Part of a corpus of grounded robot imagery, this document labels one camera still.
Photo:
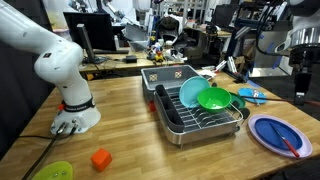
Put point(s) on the grey plastic tub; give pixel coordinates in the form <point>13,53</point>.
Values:
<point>165,85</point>

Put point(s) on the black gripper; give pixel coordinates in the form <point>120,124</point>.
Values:
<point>305,58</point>

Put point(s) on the lavender plate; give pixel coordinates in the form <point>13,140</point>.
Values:
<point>252,128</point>

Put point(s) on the green plastic bowl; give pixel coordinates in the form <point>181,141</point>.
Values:
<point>213,98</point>

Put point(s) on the wooden desk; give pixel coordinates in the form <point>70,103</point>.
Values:
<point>146,63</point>

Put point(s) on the black power adapter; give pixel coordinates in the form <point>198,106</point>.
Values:
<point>131,59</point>

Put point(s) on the yellow toy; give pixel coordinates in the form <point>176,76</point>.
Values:
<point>159,56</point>

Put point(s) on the yellow-green bowl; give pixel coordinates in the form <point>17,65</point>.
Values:
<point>53,171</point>

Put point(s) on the light blue plate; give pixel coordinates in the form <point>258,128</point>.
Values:
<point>245,92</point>

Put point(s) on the steel soup spoon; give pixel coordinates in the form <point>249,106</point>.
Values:
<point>256,93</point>

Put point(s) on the grey steel dish drying rack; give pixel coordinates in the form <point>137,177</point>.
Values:
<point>196,133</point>

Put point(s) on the teal plate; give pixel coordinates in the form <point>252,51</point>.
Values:
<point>190,91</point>

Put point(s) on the dark green plate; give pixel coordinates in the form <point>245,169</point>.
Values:
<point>238,101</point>

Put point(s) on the black backpack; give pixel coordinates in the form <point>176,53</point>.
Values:
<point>166,26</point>

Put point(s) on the black monitor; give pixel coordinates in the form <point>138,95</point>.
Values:
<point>100,33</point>

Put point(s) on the clear plastic bin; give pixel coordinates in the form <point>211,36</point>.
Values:
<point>135,33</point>

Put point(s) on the white paper sheet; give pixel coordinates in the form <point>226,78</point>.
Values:
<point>205,74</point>

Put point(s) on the brown wooden spoon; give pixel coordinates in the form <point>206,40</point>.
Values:
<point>266,98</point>

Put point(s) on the orange cube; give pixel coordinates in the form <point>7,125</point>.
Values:
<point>101,160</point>

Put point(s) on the white bottle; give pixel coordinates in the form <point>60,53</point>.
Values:
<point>116,42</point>

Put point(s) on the black keyboard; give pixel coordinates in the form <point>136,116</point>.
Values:
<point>110,51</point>

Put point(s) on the aluminium extrusion rail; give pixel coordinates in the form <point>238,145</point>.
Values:
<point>232,65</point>

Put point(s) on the small red block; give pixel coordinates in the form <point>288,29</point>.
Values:
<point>152,106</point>

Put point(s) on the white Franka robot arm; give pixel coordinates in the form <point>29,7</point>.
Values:
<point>305,23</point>
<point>60,70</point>

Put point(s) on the dark blue plate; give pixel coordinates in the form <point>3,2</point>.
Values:
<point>266,131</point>

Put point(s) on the sheet metal box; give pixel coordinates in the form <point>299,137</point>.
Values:
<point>270,65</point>

